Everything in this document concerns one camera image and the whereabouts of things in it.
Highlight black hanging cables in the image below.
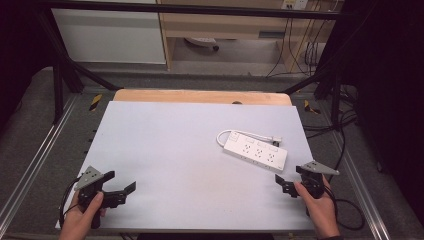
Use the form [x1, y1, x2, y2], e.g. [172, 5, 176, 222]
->
[265, 15, 322, 78]

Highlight black metal frame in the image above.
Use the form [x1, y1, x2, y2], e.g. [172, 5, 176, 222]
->
[35, 0, 348, 125]

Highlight dark curtain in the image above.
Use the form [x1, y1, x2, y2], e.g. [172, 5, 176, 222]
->
[336, 0, 424, 229]
[0, 0, 65, 129]

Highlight light wooden desk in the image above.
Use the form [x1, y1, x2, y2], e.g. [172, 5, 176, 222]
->
[156, 0, 338, 72]

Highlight white wall socket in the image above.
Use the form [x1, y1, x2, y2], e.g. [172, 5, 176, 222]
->
[281, 0, 310, 11]

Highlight white power strip cable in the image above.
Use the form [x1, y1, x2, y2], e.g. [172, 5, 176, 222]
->
[215, 129, 283, 148]

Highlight white cabinet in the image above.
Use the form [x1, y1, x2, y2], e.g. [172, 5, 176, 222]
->
[51, 7, 167, 65]

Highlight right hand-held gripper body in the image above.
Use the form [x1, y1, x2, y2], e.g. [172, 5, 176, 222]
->
[293, 160, 341, 200]

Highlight black floor cables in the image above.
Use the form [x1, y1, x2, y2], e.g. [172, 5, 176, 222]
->
[302, 84, 360, 174]

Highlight person's right hand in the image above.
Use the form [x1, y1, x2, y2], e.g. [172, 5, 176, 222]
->
[293, 175, 341, 240]

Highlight pale grey table mat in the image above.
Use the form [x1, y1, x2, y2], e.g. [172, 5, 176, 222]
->
[54, 101, 316, 233]

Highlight person's left hand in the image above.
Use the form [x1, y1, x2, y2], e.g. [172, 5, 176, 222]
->
[57, 191, 107, 240]

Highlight yellow black tape strip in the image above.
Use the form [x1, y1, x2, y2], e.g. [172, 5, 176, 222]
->
[88, 93, 104, 112]
[303, 99, 322, 115]

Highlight aluminium rail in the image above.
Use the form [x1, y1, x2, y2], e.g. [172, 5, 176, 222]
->
[332, 131, 392, 240]
[0, 94, 80, 228]

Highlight white floor power strip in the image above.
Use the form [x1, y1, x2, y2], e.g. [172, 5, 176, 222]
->
[184, 36, 221, 52]

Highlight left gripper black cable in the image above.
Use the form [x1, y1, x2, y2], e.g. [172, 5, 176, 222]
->
[58, 177, 82, 228]

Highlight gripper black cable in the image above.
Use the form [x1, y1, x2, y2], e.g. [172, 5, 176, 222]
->
[58, 177, 82, 228]
[323, 185, 366, 231]

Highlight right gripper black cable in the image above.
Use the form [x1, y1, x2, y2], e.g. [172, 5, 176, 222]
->
[323, 185, 366, 231]

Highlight wooden table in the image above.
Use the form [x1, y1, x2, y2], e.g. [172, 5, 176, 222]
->
[112, 88, 293, 107]

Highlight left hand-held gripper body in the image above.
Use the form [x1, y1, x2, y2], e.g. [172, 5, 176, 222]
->
[73, 165, 128, 230]

